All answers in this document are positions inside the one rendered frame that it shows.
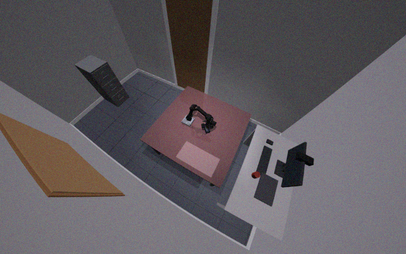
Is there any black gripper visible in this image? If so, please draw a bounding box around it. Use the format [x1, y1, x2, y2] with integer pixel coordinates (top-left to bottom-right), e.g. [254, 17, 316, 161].
[201, 122, 211, 128]

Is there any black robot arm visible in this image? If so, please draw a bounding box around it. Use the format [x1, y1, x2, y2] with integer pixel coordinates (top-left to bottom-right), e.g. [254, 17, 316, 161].
[186, 104, 217, 129]

